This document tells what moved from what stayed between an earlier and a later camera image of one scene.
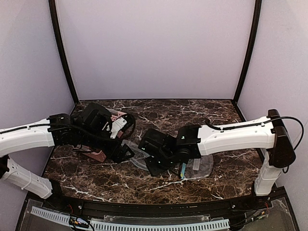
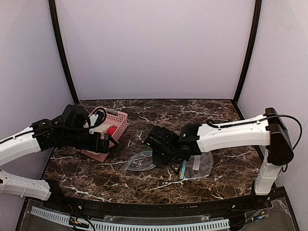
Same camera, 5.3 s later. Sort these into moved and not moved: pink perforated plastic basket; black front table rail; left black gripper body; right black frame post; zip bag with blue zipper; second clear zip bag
Moved: zip bag with blue zipper; left black gripper body
Not moved: right black frame post; second clear zip bag; pink perforated plastic basket; black front table rail
